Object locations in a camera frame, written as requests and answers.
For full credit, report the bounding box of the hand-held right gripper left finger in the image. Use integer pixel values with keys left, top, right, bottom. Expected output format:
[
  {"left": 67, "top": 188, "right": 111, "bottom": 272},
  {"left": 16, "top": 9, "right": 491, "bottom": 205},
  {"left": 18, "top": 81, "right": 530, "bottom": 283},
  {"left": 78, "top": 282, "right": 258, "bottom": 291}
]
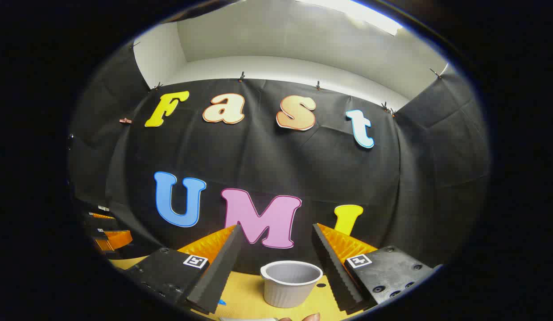
[{"left": 124, "top": 224, "right": 245, "bottom": 314}]

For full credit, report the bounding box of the black backdrop cloth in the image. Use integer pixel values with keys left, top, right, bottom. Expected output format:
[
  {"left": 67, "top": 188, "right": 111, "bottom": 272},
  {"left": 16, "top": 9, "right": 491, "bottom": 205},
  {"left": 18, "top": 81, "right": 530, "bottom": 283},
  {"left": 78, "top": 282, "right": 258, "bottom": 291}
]
[{"left": 67, "top": 42, "right": 490, "bottom": 277}]

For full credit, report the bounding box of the wooden desktop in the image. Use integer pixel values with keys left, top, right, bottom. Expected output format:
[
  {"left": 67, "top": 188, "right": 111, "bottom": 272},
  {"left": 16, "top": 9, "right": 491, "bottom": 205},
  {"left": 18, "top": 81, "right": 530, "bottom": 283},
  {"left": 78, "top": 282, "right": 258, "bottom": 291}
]
[{"left": 109, "top": 256, "right": 364, "bottom": 321}]

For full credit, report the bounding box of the ceiling light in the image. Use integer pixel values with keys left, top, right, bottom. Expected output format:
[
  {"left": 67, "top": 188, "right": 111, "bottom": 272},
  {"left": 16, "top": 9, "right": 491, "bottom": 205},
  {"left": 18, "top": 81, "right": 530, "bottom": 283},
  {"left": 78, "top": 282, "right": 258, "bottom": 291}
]
[{"left": 299, "top": 0, "right": 404, "bottom": 36}]

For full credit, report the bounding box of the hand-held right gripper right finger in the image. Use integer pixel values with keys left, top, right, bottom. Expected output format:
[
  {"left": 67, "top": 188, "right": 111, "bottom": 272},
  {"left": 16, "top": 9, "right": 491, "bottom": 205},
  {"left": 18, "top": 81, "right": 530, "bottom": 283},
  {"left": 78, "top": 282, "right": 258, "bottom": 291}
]
[{"left": 312, "top": 222, "right": 438, "bottom": 313}]

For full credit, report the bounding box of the white ribbed garbage bin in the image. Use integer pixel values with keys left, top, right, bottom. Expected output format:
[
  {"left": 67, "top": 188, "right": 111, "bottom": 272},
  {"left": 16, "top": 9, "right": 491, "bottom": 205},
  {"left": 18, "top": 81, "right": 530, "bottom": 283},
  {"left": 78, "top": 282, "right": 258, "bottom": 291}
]
[{"left": 260, "top": 261, "right": 324, "bottom": 309}]

